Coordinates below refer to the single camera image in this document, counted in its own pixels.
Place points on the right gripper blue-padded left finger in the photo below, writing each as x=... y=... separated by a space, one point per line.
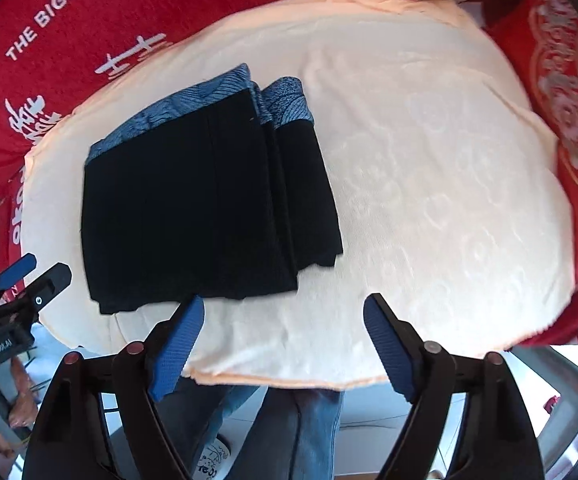
x=139 y=376

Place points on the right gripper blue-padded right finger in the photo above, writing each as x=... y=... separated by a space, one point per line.
x=495 y=438

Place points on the black pants with blue waistband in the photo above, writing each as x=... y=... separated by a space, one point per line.
x=216 y=191

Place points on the person's left hand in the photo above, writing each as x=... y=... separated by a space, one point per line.
x=25 y=408

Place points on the white slipper with print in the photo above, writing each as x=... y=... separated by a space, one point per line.
x=213 y=460

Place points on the blue jeans legs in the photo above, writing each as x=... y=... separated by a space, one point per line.
x=293 y=435

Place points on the red cushion with gold embroidery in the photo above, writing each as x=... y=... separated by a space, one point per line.
x=540 y=38

